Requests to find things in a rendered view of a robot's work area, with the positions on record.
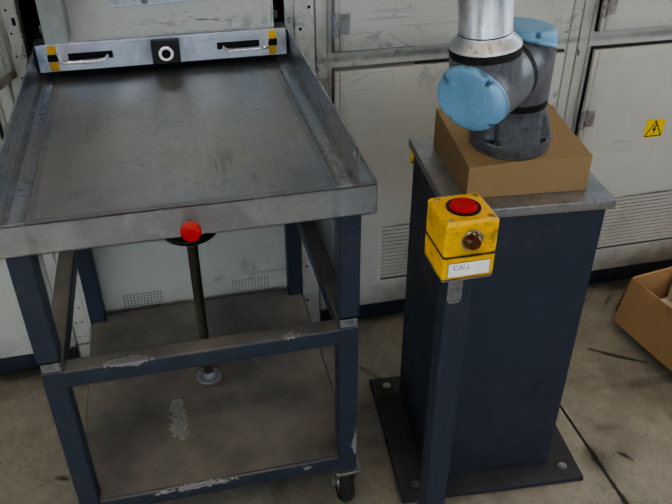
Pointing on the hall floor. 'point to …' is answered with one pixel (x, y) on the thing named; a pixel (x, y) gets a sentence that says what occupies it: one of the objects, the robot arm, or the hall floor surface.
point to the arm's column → (501, 334)
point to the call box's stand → (443, 388)
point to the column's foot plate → (386, 393)
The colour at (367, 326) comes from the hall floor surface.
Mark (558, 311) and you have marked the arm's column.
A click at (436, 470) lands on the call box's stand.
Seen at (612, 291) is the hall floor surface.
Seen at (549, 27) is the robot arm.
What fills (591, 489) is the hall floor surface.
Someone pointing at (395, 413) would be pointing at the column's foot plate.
